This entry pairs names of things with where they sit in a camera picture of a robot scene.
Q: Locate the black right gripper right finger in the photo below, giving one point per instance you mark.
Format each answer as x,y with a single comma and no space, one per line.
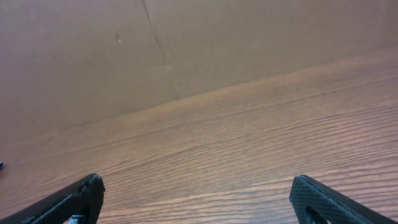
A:
316,203

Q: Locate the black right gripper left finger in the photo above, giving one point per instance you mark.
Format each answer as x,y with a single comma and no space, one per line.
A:
80,202

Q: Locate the brown cardboard backboard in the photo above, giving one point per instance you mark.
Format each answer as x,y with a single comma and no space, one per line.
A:
65,63

